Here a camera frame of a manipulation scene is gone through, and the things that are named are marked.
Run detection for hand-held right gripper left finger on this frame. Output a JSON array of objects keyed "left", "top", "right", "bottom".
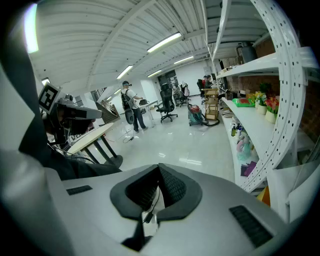
[{"left": 46, "top": 163, "right": 160, "bottom": 256}]

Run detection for black round backpack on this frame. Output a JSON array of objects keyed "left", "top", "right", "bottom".
[{"left": 120, "top": 89, "right": 135, "bottom": 125}]

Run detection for person's black clothing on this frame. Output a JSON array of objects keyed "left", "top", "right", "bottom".
[{"left": 4, "top": 47, "right": 123, "bottom": 181}]

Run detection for yellow flower pot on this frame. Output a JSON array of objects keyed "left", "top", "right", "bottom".
[{"left": 253, "top": 91, "right": 268, "bottom": 115}]

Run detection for black office chair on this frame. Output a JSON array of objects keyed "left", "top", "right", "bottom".
[{"left": 154, "top": 82, "right": 179, "bottom": 123}]

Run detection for red flower pot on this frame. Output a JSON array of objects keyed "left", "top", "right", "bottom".
[{"left": 264, "top": 96, "right": 280, "bottom": 125}]

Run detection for white desk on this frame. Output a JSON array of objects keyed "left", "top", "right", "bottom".
[{"left": 138, "top": 99, "right": 160, "bottom": 128}]

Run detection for wooden shelf cart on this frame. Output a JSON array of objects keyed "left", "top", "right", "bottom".
[{"left": 201, "top": 87, "right": 220, "bottom": 121}]

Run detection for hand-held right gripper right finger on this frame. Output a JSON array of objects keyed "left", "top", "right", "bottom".
[{"left": 144, "top": 163, "right": 297, "bottom": 256}]

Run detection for black cylinder bin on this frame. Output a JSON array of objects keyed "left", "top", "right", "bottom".
[{"left": 241, "top": 41, "right": 258, "bottom": 64}]

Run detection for purple paper sheets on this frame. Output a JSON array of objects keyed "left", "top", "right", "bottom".
[{"left": 240, "top": 160, "right": 258, "bottom": 177}]

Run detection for green packet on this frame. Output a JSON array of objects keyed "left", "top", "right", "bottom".
[{"left": 231, "top": 97, "right": 256, "bottom": 108}]

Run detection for white shelving rack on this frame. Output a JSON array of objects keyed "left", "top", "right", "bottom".
[{"left": 204, "top": 0, "right": 320, "bottom": 223}]

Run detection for red green vacuum cleaner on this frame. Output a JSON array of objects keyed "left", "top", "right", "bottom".
[{"left": 187, "top": 103, "right": 210, "bottom": 127}]

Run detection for round wooden table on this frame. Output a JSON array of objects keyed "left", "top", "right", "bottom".
[{"left": 66, "top": 122, "right": 124, "bottom": 169}]

